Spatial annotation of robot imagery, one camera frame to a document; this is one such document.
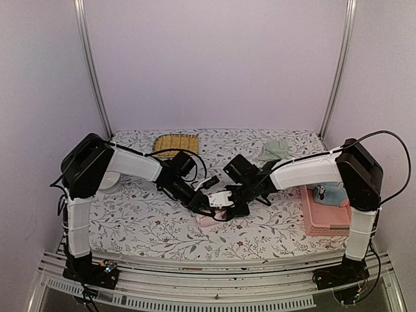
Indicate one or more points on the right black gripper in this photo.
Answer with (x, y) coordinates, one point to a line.
(244, 212)

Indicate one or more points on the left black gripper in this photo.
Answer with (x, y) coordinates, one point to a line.
(199, 200)

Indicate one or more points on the pink towel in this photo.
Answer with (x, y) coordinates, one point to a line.
(206, 221)

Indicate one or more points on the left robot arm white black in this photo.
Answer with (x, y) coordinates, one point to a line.
(96, 165)

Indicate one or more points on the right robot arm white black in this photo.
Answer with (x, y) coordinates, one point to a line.
(350, 168)

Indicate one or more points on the light green towel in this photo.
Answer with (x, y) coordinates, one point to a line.
(274, 150)

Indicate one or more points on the woven bamboo tray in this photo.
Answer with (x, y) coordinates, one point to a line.
(180, 141)

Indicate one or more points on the pink plastic basket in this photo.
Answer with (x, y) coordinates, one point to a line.
(323, 220)

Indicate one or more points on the blue rolled towel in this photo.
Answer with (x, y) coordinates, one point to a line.
(331, 194)

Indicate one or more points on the white ceramic bowl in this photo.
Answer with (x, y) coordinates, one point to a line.
(110, 182)

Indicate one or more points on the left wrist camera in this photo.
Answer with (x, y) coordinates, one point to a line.
(206, 183)

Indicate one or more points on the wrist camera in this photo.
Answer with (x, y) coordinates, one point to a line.
(206, 183)
(221, 199)

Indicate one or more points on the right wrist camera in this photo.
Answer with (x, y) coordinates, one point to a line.
(221, 199)

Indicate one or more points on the aluminium front rail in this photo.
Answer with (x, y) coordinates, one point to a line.
(259, 285)

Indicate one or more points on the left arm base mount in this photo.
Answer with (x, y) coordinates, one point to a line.
(104, 274)

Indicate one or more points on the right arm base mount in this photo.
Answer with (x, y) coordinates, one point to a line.
(339, 275)

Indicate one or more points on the right aluminium frame post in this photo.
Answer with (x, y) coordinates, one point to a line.
(346, 39)

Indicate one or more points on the aluminium frame post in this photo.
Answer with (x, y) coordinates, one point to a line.
(80, 15)
(346, 39)

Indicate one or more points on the left aluminium frame post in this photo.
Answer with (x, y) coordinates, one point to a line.
(80, 15)

